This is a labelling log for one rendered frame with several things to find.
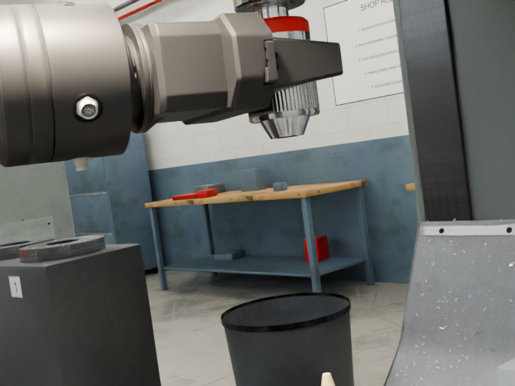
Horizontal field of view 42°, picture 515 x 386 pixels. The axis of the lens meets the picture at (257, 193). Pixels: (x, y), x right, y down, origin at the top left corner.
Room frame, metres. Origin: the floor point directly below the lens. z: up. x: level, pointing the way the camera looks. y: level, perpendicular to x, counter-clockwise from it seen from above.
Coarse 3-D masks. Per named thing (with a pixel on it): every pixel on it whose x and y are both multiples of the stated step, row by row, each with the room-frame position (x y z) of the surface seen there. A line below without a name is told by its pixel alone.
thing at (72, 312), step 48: (48, 240) 0.79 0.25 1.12; (96, 240) 0.71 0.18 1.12; (0, 288) 0.71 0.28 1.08; (48, 288) 0.65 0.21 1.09; (96, 288) 0.69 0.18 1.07; (144, 288) 0.73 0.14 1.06; (0, 336) 0.72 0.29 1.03; (48, 336) 0.66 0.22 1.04; (96, 336) 0.68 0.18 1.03; (144, 336) 0.73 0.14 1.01; (0, 384) 0.73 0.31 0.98; (48, 384) 0.67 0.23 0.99; (96, 384) 0.67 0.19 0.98; (144, 384) 0.72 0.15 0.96
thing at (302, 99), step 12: (276, 36) 0.42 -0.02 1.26; (288, 36) 0.43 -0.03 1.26; (300, 36) 0.43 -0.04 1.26; (300, 84) 0.43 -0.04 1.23; (312, 84) 0.44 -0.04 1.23; (276, 96) 0.43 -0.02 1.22; (288, 96) 0.43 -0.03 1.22; (300, 96) 0.43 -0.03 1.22; (312, 96) 0.43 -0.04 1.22; (264, 108) 0.43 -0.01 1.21; (276, 108) 0.43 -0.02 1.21; (288, 108) 0.43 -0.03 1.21; (300, 108) 0.43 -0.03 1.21; (312, 108) 0.43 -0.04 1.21; (252, 120) 0.44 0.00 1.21; (264, 120) 0.44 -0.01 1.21
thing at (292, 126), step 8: (272, 120) 0.43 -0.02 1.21; (280, 120) 0.43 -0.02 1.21; (288, 120) 0.43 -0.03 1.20; (296, 120) 0.43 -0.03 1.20; (304, 120) 0.44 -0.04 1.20; (264, 128) 0.44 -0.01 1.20; (272, 128) 0.44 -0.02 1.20; (280, 128) 0.43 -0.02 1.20; (288, 128) 0.43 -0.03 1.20; (296, 128) 0.44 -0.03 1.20; (304, 128) 0.44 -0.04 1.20; (272, 136) 0.44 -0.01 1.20; (280, 136) 0.44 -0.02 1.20; (288, 136) 0.44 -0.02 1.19
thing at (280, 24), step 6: (264, 18) 0.43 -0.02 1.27; (270, 18) 0.43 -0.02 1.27; (276, 18) 0.43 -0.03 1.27; (282, 18) 0.43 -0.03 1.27; (288, 18) 0.43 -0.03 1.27; (294, 18) 0.43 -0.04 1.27; (300, 18) 0.43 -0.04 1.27; (270, 24) 0.42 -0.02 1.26; (276, 24) 0.42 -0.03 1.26; (282, 24) 0.43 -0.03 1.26; (288, 24) 0.43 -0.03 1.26; (294, 24) 0.43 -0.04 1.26; (300, 24) 0.43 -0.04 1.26; (306, 24) 0.44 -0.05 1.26; (276, 30) 0.42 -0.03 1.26; (282, 30) 0.43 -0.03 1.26; (288, 30) 0.43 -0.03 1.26; (294, 30) 0.43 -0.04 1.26; (300, 30) 0.43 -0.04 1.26; (306, 30) 0.44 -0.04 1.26
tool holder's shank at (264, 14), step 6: (252, 6) 0.44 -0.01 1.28; (258, 6) 0.44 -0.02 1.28; (264, 6) 0.44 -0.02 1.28; (270, 6) 0.44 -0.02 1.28; (276, 6) 0.44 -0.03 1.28; (282, 6) 0.44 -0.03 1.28; (288, 6) 0.45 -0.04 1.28; (258, 12) 0.44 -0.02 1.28; (264, 12) 0.44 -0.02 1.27; (270, 12) 0.44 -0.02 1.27; (276, 12) 0.44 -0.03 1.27; (282, 12) 0.44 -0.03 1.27; (288, 12) 0.45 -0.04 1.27
